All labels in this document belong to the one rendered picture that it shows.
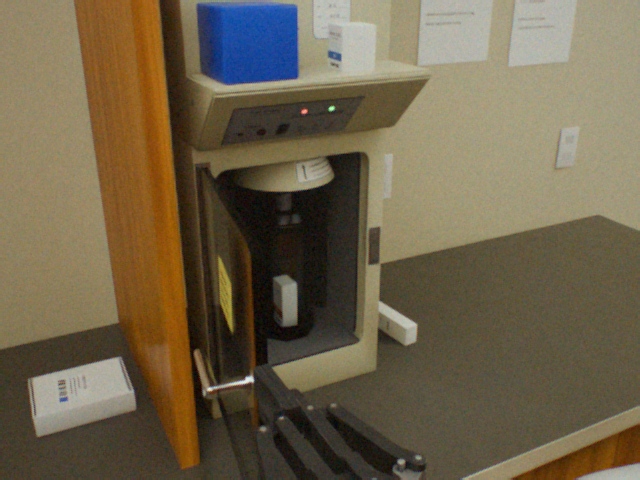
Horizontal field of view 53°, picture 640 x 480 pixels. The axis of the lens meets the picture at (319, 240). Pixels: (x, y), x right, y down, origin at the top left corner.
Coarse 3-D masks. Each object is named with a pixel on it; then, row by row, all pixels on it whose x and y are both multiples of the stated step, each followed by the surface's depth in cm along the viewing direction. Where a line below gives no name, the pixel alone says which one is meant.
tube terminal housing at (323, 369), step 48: (192, 0) 83; (240, 0) 86; (288, 0) 89; (384, 0) 96; (192, 48) 86; (384, 48) 98; (288, 144) 97; (336, 144) 101; (384, 144) 105; (192, 192) 94; (192, 240) 99; (192, 288) 105; (192, 336) 112; (288, 384) 114
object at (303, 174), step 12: (324, 156) 107; (240, 168) 105; (252, 168) 103; (264, 168) 102; (276, 168) 101; (288, 168) 102; (300, 168) 102; (312, 168) 103; (324, 168) 105; (240, 180) 104; (252, 180) 103; (264, 180) 102; (276, 180) 101; (288, 180) 102; (300, 180) 102; (312, 180) 103; (324, 180) 105
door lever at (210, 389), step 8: (200, 352) 79; (200, 360) 78; (208, 360) 78; (200, 368) 76; (208, 368) 76; (200, 376) 76; (208, 376) 75; (208, 384) 73; (216, 384) 73; (224, 384) 74; (232, 384) 74; (240, 384) 74; (248, 384) 74; (208, 392) 73; (216, 392) 73; (224, 392) 74; (248, 392) 74
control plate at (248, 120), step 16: (240, 112) 82; (256, 112) 84; (272, 112) 85; (288, 112) 86; (320, 112) 89; (336, 112) 91; (352, 112) 92; (240, 128) 86; (256, 128) 87; (272, 128) 89; (288, 128) 91; (304, 128) 92; (320, 128) 94; (336, 128) 95; (224, 144) 89
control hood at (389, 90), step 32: (320, 64) 94; (384, 64) 95; (192, 96) 85; (224, 96) 78; (256, 96) 80; (288, 96) 83; (320, 96) 85; (352, 96) 88; (384, 96) 91; (416, 96) 94; (192, 128) 88; (224, 128) 85; (352, 128) 97
